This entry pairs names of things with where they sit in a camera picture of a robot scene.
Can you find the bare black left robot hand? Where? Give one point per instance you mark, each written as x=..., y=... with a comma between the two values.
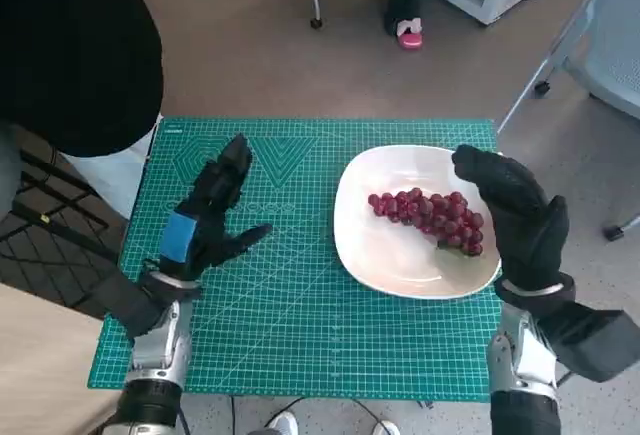
x=210, y=225

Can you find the black mesh metal frame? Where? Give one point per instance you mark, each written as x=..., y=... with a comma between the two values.
x=50, y=265

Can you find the white plate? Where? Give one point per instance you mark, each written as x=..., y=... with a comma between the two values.
x=380, y=255

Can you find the person with pink slippers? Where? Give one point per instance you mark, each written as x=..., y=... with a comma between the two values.
x=402, y=0

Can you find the small metal clamp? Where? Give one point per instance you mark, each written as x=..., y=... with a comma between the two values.
x=423, y=403

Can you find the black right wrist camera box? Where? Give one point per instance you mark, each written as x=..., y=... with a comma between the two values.
x=600, y=345

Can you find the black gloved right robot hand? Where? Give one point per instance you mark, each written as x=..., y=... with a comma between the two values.
x=525, y=235

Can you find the white left robot foot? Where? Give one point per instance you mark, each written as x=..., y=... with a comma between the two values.
x=282, y=425

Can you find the white robot foot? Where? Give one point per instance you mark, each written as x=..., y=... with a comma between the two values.
x=282, y=425
x=386, y=428

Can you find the light blue chair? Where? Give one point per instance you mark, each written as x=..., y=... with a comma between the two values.
x=615, y=55

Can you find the red toy grape bunch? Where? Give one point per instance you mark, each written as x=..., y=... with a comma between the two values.
x=440, y=215

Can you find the green cutting mat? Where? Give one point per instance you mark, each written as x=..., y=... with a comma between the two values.
x=300, y=315

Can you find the white right robot foot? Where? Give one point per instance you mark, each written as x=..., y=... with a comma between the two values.
x=386, y=428

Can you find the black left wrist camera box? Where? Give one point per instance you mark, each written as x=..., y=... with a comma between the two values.
x=120, y=305

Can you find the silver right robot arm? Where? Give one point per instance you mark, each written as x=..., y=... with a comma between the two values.
x=535, y=365

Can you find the beige wooden desk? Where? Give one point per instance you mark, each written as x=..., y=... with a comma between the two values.
x=40, y=365

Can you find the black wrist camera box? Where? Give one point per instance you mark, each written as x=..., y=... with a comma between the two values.
x=120, y=305
x=600, y=345

